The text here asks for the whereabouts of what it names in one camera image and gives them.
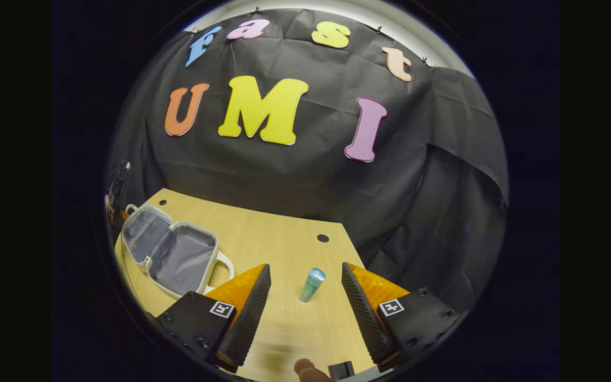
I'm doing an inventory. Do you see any blue capped clear bottle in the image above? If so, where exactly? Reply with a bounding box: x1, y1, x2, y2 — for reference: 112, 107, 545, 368
299, 267, 327, 303

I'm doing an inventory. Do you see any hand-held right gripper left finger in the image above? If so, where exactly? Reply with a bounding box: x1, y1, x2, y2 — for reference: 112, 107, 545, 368
156, 263, 273, 374

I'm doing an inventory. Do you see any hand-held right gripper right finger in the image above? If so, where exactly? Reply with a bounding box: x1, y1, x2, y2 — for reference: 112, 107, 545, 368
341, 262, 461, 373

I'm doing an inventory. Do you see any black backdrop cloth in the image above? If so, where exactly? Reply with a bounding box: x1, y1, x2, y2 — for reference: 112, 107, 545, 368
105, 8, 510, 314

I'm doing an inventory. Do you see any white suitcase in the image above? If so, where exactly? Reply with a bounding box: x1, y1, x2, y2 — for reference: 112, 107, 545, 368
121, 203, 235, 299

